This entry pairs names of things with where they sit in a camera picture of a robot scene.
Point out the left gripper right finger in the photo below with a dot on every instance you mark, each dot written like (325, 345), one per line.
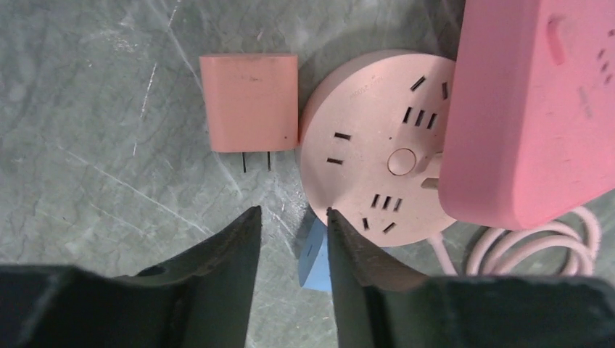
(543, 295)

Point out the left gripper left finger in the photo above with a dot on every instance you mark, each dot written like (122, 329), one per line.
(202, 297)

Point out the round pink socket hub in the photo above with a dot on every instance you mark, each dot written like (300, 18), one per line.
(371, 144)

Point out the orange charger cube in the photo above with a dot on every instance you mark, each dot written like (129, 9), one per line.
(251, 102)

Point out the pink triangular socket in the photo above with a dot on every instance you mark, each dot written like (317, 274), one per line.
(530, 130)

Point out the blue charger cube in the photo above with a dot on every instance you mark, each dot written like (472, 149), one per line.
(313, 264)

